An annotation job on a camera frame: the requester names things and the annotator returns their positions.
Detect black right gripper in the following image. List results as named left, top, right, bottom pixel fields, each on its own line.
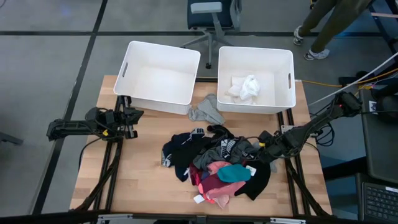
left=257, top=129, right=295, bottom=164

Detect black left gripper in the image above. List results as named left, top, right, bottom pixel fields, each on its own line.
left=102, top=106, right=145, bottom=140

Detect teal garment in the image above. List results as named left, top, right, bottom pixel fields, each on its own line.
left=216, top=164, right=257, bottom=184

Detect navy Puma garment white band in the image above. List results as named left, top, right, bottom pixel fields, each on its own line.
left=160, top=127, right=213, bottom=183

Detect plain black garment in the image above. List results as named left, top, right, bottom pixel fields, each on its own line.
left=206, top=124, right=236, bottom=144

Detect dark maroon garment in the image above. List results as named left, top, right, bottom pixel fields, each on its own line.
left=198, top=174, right=233, bottom=194

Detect orange-red garment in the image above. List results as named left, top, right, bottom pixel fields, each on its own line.
left=201, top=192, right=218, bottom=205

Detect white perforated plastic bin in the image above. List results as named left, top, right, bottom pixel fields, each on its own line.
left=216, top=45, right=297, bottom=115
left=113, top=40, right=201, bottom=115

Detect light grey garment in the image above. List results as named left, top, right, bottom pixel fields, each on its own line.
left=187, top=93, right=226, bottom=126

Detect black power strip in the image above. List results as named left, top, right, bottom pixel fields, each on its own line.
left=338, top=70, right=369, bottom=88

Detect dark desk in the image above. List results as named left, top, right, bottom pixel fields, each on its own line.
left=359, top=88, right=398, bottom=184

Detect dark laptop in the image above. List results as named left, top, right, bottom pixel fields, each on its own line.
left=362, top=182, right=398, bottom=223

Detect black round object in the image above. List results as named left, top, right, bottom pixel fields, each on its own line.
left=371, top=82, right=398, bottom=123

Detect grey chair base leg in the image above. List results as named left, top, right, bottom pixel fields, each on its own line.
left=0, top=130, right=24, bottom=146

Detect person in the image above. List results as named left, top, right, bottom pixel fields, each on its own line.
left=293, top=0, right=376, bottom=62

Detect grey blue office chair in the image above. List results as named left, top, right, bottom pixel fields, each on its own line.
left=180, top=0, right=243, bottom=70

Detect black aluminium frame struts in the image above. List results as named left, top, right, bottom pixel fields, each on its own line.
left=70, top=96, right=133, bottom=213
left=276, top=108, right=331, bottom=217

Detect dark blue looped cable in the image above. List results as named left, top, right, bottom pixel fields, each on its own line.
left=315, top=121, right=336, bottom=147

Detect yellow floor cable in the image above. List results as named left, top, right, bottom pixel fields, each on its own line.
left=301, top=67, right=398, bottom=91

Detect white cable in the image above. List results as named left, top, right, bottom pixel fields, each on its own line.
left=307, top=51, right=398, bottom=107

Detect black aluminium frame rail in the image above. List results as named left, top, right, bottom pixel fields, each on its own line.
left=0, top=211, right=398, bottom=224

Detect dark blue table frame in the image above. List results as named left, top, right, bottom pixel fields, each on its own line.
left=368, top=0, right=398, bottom=55

